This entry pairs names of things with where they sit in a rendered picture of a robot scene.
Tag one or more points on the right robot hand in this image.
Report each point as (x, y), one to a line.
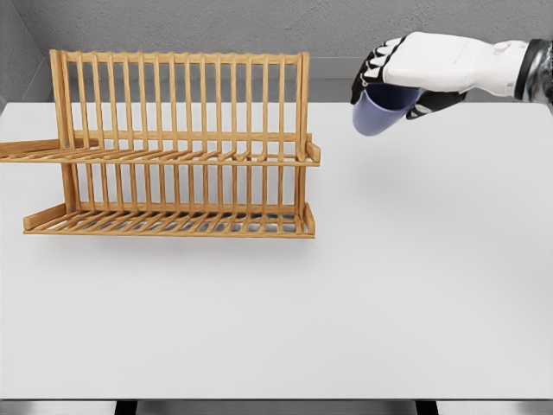
(425, 62)

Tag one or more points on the blue cup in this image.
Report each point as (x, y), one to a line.
(376, 112)

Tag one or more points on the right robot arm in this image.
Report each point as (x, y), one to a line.
(514, 68)

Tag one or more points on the wooden dish rack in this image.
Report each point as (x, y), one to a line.
(173, 147)

